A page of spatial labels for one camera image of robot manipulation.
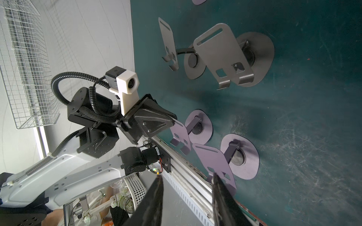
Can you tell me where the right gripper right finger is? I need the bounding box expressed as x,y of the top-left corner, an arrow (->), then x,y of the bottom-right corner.
212,173 -> 252,226

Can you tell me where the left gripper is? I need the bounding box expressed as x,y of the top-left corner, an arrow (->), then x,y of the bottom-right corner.
117,94 -> 177,145

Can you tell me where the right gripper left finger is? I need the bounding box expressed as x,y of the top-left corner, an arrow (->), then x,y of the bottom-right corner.
123,175 -> 164,226

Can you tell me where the purple phone stand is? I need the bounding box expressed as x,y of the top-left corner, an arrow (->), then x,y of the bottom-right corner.
170,109 -> 213,155
192,0 -> 207,5
192,134 -> 260,196

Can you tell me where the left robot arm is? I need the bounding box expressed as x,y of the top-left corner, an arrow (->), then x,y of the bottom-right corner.
1,87 -> 177,213

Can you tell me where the green table mat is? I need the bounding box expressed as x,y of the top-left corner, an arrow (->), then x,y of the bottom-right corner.
131,1 -> 362,226

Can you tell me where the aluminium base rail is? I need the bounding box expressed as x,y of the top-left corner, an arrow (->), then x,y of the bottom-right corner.
149,135 -> 268,226

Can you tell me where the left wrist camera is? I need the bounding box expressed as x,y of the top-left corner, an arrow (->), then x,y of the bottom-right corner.
105,66 -> 140,115

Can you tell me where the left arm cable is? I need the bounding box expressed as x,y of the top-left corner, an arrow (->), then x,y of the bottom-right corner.
50,71 -> 122,124

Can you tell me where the white wire basket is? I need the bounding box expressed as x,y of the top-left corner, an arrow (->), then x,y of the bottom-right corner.
1,1 -> 60,129

